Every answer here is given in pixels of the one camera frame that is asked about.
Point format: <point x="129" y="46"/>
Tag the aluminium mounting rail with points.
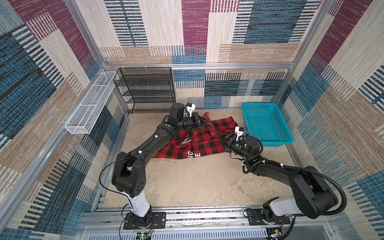
<point x="200" y="223"/>

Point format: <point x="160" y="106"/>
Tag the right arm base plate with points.
<point x="255" y="217"/>

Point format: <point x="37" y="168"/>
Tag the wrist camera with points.
<point x="178" y="111"/>
<point x="240" y="133"/>

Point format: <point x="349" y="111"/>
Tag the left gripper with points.
<point x="197" y="119"/>

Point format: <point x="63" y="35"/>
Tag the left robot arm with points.
<point x="129" y="174"/>

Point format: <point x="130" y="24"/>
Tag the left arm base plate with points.
<point x="155" y="220"/>

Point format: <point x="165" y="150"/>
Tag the black wire shelf rack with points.
<point x="146" y="89"/>

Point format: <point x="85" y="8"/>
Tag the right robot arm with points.
<point x="314" y="194"/>

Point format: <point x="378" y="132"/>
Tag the teal plastic basket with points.
<point x="266" y="122"/>

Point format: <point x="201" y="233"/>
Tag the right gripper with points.
<point x="229" y="136"/>

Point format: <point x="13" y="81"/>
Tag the red black plaid shirt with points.
<point x="202" y="142"/>

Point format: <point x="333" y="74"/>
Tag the white wire mesh tray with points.
<point x="87" y="113"/>

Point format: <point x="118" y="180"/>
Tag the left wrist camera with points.
<point x="178" y="111"/>

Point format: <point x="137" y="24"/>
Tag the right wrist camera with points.
<point x="240" y="133"/>

